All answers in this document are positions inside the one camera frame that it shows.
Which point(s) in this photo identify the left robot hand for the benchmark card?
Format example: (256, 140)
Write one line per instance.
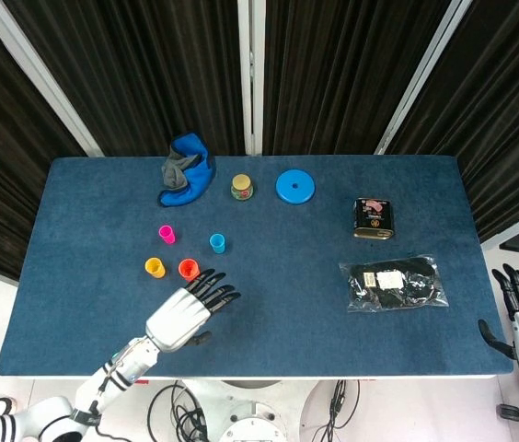
(172, 322)

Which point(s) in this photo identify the yellow plastic cup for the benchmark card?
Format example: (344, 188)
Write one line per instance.
(155, 269)

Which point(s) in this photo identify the pink plastic cup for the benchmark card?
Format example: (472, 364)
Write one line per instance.
(167, 235)

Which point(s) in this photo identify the cyan plastic cup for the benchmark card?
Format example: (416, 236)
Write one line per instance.
(217, 244)

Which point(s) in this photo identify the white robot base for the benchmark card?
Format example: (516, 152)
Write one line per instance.
(250, 414)

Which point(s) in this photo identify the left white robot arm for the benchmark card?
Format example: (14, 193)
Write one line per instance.
(117, 373)

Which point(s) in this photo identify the orange plastic cup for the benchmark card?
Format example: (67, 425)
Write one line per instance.
(188, 271)

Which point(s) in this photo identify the blue table cover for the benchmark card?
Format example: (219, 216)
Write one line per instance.
(287, 285)

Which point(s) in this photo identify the blue and grey cloth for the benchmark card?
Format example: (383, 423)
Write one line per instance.
(195, 179)

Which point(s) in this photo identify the clear bag with black contents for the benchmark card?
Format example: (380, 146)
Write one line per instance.
(393, 285)

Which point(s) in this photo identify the glass jar with gold lid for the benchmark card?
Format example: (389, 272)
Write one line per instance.
(242, 188)

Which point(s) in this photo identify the blue plastic disc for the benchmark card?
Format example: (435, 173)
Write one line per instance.
(303, 189)

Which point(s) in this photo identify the black and gold tin can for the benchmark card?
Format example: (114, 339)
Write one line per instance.
(374, 218)

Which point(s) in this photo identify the white frame post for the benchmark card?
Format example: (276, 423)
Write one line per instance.
(251, 69)
(421, 69)
(35, 69)

